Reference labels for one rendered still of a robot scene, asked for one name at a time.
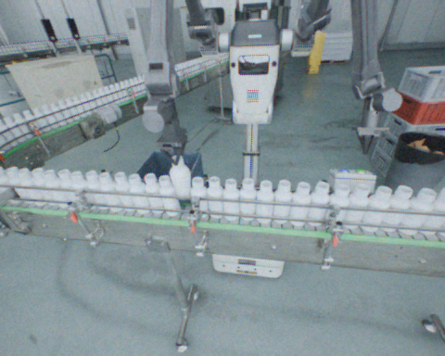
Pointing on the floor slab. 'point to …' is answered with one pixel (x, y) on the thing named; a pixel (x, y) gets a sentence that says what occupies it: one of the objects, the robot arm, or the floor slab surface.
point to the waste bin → (421, 161)
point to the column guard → (316, 54)
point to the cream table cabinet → (57, 79)
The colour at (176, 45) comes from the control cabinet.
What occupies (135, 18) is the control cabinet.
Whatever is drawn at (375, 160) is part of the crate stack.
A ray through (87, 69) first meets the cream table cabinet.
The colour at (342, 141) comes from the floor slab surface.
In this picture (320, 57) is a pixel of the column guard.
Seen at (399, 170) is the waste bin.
